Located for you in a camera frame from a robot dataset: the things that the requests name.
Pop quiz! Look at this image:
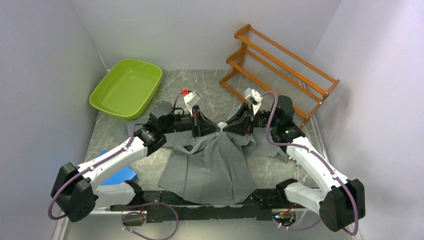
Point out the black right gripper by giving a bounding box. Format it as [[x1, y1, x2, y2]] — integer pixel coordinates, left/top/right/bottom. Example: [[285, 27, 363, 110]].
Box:
[[222, 102, 279, 136]]

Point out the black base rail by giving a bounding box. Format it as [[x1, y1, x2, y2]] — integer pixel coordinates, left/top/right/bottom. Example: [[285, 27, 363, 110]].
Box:
[[109, 188, 304, 223]]

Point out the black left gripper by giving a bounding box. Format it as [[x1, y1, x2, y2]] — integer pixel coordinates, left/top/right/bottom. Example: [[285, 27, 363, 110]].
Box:
[[161, 104, 220, 139]]

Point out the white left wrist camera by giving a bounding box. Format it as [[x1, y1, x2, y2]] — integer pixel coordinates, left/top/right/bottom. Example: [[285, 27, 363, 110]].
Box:
[[181, 89, 201, 115]]

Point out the blue flat pad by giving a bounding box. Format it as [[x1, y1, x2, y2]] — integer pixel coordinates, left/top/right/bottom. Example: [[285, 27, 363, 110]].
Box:
[[95, 166, 138, 187]]

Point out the grey button-up shirt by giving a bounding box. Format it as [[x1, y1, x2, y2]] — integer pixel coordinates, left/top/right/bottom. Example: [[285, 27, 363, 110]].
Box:
[[112, 122, 292, 206]]

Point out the orange wooden rack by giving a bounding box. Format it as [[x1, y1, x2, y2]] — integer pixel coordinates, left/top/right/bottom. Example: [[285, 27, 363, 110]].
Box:
[[219, 24, 340, 128]]

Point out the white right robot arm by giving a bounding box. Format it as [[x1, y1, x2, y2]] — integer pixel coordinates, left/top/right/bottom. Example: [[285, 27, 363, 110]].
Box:
[[223, 95, 366, 236]]

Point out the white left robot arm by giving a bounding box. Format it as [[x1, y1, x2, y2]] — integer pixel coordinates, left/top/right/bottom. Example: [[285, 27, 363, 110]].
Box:
[[48, 101, 221, 222]]

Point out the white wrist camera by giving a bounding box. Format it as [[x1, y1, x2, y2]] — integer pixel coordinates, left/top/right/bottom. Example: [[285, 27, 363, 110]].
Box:
[[243, 87, 263, 116], [181, 89, 201, 115]]

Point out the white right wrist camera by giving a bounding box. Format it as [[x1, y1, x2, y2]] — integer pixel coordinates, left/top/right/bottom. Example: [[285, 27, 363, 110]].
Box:
[[243, 87, 263, 116]]

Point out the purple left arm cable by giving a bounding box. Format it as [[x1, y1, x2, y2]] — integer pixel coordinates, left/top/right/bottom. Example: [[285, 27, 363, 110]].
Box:
[[47, 91, 180, 240]]

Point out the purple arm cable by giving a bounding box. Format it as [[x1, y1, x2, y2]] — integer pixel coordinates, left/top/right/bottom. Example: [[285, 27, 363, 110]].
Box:
[[259, 90, 360, 237], [47, 91, 180, 240]]

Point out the green plastic tub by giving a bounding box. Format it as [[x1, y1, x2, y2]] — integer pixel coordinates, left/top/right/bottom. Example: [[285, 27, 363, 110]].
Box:
[[88, 58, 163, 120]]

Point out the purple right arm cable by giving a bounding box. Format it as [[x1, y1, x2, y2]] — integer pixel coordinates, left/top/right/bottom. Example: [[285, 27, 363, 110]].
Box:
[[259, 90, 360, 237]]

